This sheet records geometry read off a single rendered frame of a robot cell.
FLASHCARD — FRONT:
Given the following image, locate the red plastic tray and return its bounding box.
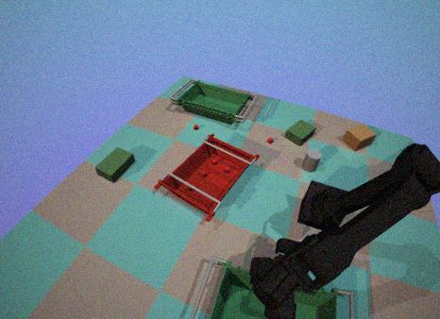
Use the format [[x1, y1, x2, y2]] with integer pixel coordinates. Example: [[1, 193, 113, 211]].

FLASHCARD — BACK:
[[154, 134, 261, 222]]

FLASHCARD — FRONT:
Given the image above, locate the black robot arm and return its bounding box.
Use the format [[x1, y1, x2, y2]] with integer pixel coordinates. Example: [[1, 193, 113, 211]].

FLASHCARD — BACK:
[[249, 143, 440, 311]]

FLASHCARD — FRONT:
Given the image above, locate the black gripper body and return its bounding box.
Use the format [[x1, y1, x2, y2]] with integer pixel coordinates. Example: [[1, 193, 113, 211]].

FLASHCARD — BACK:
[[264, 238, 298, 319]]

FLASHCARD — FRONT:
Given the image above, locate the green rectangular block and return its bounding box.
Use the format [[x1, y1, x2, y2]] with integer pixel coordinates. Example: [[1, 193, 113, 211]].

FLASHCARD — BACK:
[[95, 147, 135, 183], [285, 120, 316, 146]]

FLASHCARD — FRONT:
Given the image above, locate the brown block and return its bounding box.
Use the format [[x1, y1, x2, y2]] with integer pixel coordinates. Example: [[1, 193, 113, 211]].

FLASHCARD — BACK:
[[342, 125, 377, 151]]

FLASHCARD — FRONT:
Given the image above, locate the grey cylinder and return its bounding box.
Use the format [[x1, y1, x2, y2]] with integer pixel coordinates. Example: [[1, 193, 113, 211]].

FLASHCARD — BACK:
[[302, 149, 321, 173]]

